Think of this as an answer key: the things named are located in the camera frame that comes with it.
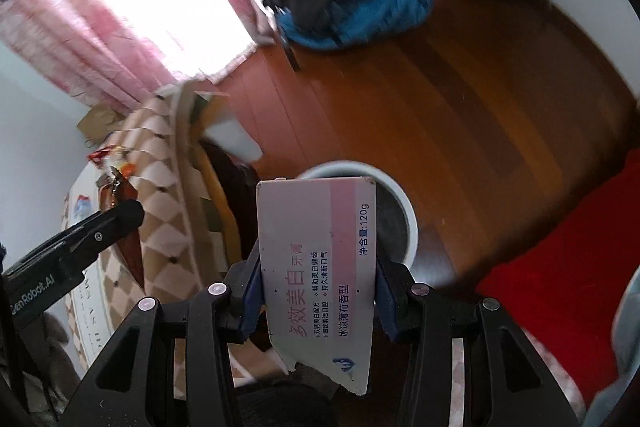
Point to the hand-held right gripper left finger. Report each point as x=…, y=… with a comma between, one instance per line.
x=251, y=292

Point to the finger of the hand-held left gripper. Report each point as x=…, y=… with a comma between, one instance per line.
x=107, y=222

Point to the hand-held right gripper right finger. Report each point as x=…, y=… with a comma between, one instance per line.
x=386, y=302

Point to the torn white pink carton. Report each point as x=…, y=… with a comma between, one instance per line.
x=320, y=277

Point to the white round trash bin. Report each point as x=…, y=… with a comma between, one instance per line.
x=395, y=217

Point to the brown cardboard piece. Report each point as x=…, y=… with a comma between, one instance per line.
x=100, y=121

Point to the white folded paper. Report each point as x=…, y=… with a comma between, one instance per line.
x=232, y=137

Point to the red cloth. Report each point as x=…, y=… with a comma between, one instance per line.
x=565, y=267

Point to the pink patterned curtain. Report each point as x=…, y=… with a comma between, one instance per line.
x=90, y=32

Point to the light blue sleeve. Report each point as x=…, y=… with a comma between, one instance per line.
x=617, y=347

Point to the blue and black bag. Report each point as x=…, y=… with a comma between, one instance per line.
x=350, y=2

